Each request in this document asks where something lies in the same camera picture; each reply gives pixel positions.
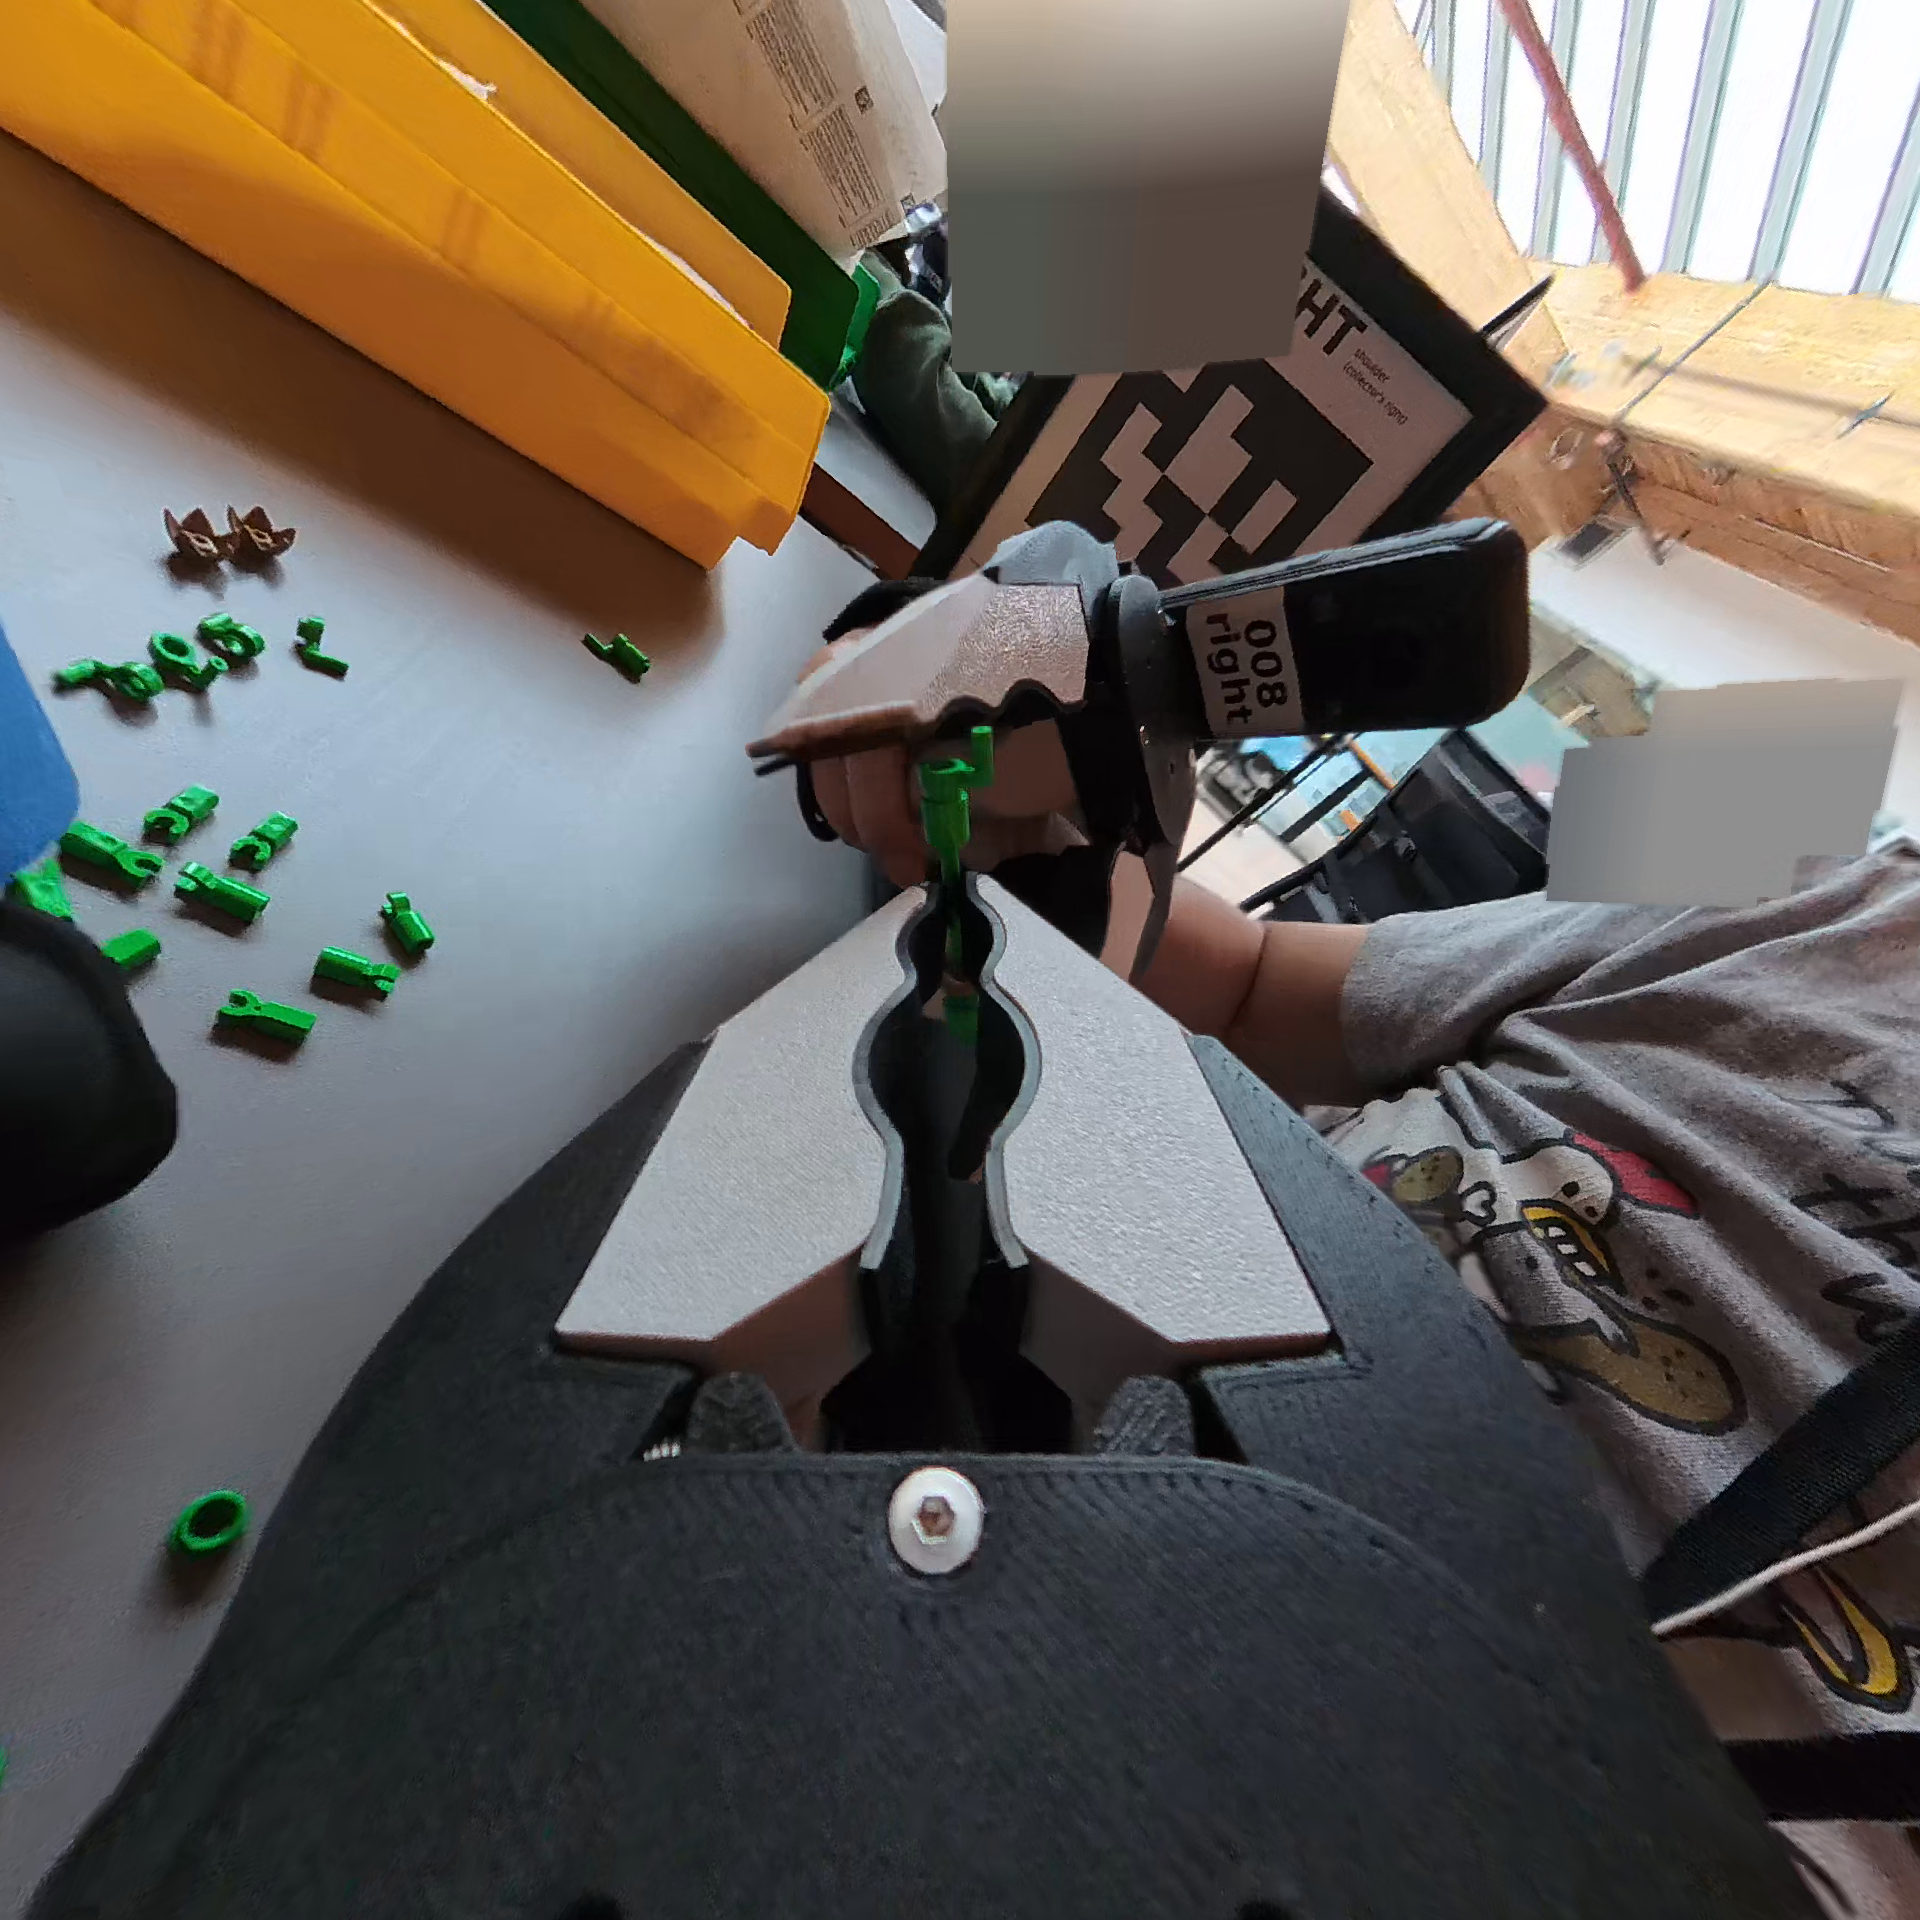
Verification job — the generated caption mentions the person in grey shirt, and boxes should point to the person in grey shirt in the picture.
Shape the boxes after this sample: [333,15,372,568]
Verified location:
[1303,836,1920,1920]

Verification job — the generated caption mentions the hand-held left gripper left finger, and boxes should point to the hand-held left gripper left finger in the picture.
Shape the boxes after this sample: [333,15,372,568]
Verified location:
[555,885,963,1448]

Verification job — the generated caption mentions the person's right hand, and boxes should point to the person's right hand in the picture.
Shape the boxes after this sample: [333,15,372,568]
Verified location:
[816,718,1087,895]

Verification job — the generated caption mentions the dark green cloth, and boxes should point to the dark green cloth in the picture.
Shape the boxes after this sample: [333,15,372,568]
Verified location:
[846,255,1039,515]

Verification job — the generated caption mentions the beige cardboard box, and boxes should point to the beige cardboard box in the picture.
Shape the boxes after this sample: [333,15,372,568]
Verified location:
[575,0,950,261]

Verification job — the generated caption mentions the dark green plastic bin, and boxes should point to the dark green plastic bin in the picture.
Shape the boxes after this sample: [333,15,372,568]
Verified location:
[487,0,880,393]

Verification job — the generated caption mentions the scattered green lego pieces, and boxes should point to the scattered green lego pieces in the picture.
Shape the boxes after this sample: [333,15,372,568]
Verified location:
[0,611,440,1055]

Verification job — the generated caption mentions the red ceiling pipe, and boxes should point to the red ceiling pipe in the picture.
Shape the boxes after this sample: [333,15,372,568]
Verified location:
[1498,0,1651,292]

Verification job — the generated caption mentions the thin white cord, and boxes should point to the thin white cord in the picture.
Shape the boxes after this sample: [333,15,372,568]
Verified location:
[1647,1497,1920,1638]

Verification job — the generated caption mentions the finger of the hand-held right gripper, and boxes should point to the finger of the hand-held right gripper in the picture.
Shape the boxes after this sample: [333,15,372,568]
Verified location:
[748,573,1108,779]

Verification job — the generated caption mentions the person's right forearm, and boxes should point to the person's right forearm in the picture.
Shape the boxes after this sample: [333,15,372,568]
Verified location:
[1135,881,1375,1115]

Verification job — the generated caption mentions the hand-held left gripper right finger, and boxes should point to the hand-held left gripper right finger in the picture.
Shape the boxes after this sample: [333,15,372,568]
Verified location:
[957,875,1338,1444]

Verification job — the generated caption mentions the green lego stem assembly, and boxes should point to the green lego stem assembly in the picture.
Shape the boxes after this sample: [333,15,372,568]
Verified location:
[916,726,1000,1055]

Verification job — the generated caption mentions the black shoulder strap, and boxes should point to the black shoulder strap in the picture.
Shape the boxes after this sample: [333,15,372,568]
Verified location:
[1642,1345,1920,1827]

